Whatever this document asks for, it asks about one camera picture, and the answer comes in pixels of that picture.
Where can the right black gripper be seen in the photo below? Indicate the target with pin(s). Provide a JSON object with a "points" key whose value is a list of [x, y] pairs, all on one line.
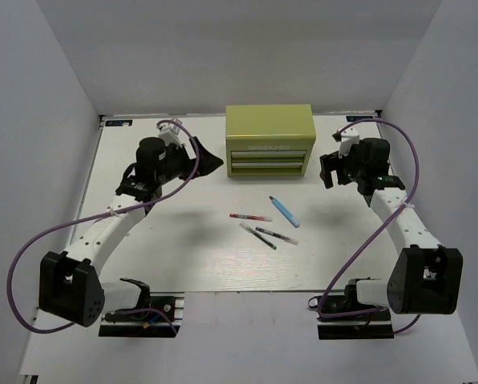
{"points": [[329, 163]]}

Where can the green metal drawer cabinet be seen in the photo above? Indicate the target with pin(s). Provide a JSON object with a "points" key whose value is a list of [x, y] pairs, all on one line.
{"points": [[269, 128]]}

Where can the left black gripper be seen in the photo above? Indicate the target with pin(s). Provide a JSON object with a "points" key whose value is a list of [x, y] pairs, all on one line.
{"points": [[207, 164]]}

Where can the blue capped pen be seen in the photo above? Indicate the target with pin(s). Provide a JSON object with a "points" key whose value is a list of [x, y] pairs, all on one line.
{"points": [[285, 211]]}

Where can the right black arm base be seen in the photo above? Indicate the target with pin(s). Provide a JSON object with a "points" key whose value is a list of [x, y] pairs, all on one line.
{"points": [[375, 325]]}

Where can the blue table label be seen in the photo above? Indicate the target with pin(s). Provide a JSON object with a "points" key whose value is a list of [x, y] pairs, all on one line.
{"points": [[119, 122], [356, 118]]}

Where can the right blue table label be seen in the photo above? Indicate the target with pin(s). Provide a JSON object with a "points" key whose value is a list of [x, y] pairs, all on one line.
{"points": [[356, 118]]}

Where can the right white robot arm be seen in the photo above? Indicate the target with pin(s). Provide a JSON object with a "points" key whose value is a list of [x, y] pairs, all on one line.
{"points": [[426, 276]]}

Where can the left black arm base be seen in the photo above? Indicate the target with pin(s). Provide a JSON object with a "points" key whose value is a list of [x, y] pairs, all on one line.
{"points": [[162, 319]]}

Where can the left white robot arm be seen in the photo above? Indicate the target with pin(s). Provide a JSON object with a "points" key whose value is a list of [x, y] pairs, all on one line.
{"points": [[69, 285]]}

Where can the red gel pen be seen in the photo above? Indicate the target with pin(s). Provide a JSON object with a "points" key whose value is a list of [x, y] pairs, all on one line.
{"points": [[251, 217]]}

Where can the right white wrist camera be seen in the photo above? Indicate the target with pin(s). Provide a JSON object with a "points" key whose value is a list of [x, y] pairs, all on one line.
{"points": [[346, 137]]}

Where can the green ink refill pen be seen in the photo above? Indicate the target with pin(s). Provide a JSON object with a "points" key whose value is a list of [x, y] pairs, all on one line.
{"points": [[255, 233]]}

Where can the left blue table label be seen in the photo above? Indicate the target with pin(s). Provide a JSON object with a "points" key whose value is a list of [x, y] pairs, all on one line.
{"points": [[119, 122]]}

